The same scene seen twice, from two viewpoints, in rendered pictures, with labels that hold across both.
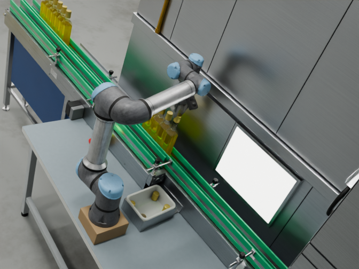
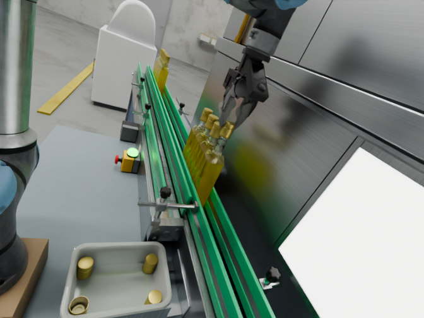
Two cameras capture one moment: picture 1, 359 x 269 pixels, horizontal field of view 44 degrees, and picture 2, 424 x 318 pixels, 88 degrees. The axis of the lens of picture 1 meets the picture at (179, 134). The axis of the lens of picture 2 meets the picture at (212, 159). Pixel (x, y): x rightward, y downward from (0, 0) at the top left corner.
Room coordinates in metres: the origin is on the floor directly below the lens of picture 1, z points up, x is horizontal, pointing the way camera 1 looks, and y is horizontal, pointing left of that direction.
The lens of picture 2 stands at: (1.36, -0.19, 1.37)
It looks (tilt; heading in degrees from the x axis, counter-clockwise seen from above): 27 degrees down; 23
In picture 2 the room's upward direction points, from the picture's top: 24 degrees clockwise
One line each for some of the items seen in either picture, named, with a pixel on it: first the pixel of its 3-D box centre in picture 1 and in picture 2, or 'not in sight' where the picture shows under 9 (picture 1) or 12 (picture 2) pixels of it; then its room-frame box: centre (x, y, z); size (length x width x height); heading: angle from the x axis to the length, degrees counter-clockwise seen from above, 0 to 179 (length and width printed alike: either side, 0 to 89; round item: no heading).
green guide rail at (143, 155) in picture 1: (71, 72); (144, 99); (2.29, 0.77, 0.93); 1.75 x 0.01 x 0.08; 54
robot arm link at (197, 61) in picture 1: (193, 65); (276, 7); (1.93, 0.06, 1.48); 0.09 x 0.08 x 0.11; 147
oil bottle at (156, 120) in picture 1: (155, 130); (196, 159); (1.99, 0.13, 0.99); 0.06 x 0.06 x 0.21; 54
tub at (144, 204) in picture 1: (149, 206); (119, 283); (1.61, 0.00, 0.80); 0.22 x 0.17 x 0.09; 144
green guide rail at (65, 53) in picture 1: (81, 71); (156, 103); (2.35, 0.73, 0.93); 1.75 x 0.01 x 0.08; 54
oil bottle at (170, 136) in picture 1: (167, 143); (204, 178); (1.92, 0.04, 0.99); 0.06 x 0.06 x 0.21; 53
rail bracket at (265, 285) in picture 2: (213, 187); (267, 288); (1.78, -0.27, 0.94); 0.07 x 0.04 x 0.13; 144
